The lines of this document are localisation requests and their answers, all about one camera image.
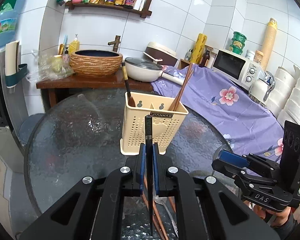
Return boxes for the black chopstick with silver band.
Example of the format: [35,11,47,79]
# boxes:
[145,115,153,236]

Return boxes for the brown wooden chopstick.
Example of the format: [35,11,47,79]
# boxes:
[168,63,193,111]
[153,201,169,240]
[168,197,176,213]
[171,69,194,112]

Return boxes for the black chopstick with gold band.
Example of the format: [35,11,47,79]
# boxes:
[121,62,131,93]

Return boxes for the shiny metal spoon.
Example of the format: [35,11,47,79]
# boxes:
[154,195,179,238]

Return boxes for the wooden-handled spoon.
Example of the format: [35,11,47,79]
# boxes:
[127,92,135,107]

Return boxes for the person's right hand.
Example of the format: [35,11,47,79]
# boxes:
[253,204,291,227]

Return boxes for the purple floral cloth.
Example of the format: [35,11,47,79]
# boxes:
[151,63,286,163]

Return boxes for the beige plastic utensil holder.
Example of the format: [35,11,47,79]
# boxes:
[120,92,189,155]

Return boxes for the stack of white bowls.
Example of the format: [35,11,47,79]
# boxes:
[266,67,300,126]

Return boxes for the wooden counter shelf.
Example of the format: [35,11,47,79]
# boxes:
[36,69,154,108]

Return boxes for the white lidded pan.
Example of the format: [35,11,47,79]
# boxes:
[125,57,184,86]

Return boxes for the white microwave oven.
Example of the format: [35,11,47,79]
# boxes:
[212,49,265,91]

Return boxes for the brown rice cooker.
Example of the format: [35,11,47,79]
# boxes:
[144,42,178,66]

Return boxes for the yellow foil roll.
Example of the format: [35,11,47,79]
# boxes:
[190,33,207,64]

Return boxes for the brown woven-pattern basin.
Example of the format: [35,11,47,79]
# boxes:
[70,50,123,78]

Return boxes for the green stacked containers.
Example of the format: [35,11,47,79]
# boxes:
[229,31,247,55]

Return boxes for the brass faucet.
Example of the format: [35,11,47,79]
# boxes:
[108,35,121,52]

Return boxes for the clear plastic bag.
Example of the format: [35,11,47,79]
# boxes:
[26,50,74,83]

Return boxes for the yellow soap bottle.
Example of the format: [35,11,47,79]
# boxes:
[68,34,80,55]

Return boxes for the water dispenser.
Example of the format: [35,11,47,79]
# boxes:
[0,47,29,173]

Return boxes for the paper cup holder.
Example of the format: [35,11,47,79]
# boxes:
[5,40,27,89]

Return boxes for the blue water jug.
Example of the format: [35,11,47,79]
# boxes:
[0,0,25,48]

